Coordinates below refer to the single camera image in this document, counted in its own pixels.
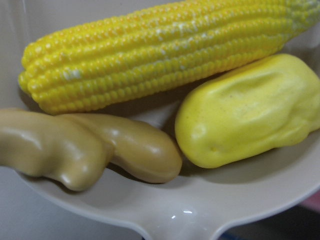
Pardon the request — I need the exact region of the yellow toy corn cob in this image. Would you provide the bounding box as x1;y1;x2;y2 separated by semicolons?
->
18;0;320;115

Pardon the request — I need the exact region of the tan toy ginger root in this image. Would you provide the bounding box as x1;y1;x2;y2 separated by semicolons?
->
0;109;183;191

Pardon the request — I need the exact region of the white plastic dustpan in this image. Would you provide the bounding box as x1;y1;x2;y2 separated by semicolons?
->
0;0;320;240

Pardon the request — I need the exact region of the yellow toy potato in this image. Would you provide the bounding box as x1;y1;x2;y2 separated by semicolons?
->
174;54;320;169

